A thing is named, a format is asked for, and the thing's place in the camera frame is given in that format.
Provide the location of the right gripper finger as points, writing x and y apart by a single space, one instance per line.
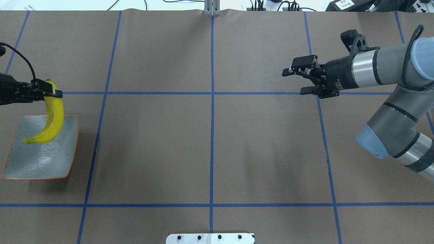
301 66
310 90

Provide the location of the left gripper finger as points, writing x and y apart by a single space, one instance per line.
45 88

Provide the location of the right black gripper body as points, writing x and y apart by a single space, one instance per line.
339 74

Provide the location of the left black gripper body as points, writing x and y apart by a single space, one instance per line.
9 89

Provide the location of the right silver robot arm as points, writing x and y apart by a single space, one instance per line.
390 131

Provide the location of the grey square plate orange rim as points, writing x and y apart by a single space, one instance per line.
52 160

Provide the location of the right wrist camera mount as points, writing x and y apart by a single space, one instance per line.
355 43

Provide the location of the aluminium frame post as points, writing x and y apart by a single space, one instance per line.
212 8

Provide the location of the white camera mast base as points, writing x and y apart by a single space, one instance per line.
211 238

